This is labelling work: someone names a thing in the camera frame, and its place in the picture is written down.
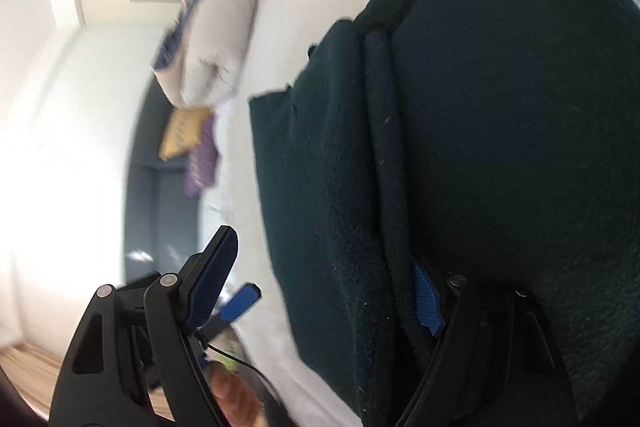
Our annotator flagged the purple patterned pillow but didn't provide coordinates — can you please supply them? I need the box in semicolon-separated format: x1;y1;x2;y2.
183;114;222;198

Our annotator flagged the grey upholstered headboard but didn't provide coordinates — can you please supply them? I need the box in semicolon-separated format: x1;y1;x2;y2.
122;74;222;294

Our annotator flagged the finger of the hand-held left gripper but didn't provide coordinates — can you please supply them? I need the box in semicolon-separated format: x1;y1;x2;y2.
197;283;262;344

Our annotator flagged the yellow patterned pillow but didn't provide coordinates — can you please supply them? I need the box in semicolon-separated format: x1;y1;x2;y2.
158;106;211;160

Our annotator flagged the thin black cable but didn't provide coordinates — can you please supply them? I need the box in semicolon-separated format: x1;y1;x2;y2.
196;331;275;394

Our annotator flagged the rolled beige duvet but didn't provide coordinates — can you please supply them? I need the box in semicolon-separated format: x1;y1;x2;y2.
151;0;264;110

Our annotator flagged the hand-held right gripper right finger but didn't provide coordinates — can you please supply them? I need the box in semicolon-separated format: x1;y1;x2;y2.
394;257;574;427

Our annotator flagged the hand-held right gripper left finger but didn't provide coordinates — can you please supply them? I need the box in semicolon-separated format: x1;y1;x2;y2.
48;225;240;427

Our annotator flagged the person's left hand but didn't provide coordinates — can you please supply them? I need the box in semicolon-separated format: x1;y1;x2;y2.
209;358;269;427

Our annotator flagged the dark green sweater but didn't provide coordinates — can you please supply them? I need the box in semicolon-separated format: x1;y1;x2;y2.
248;0;640;427

